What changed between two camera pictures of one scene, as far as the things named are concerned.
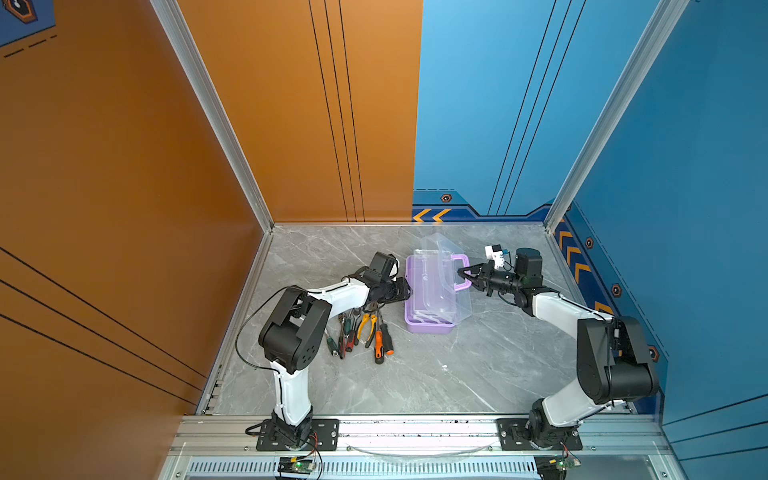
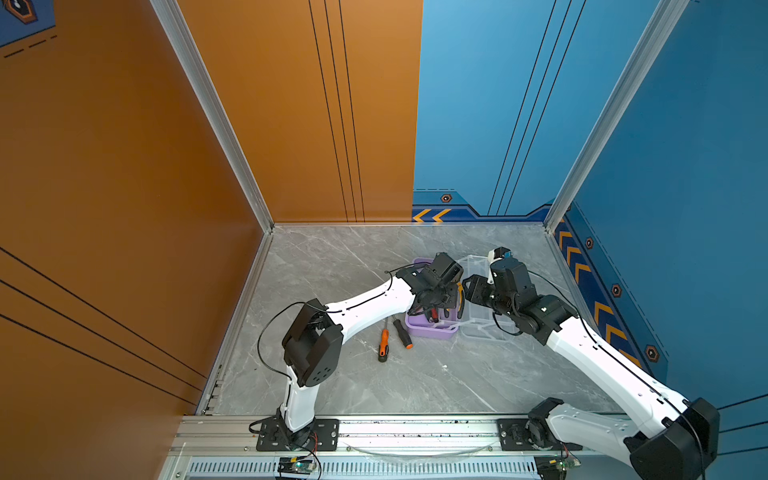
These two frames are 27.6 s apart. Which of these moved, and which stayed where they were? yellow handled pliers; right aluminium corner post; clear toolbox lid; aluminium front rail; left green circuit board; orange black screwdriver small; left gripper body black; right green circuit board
Moved: clear toolbox lid; orange black screwdriver small; yellow handled pliers; left gripper body black
Stayed: right green circuit board; right aluminium corner post; left green circuit board; aluminium front rail
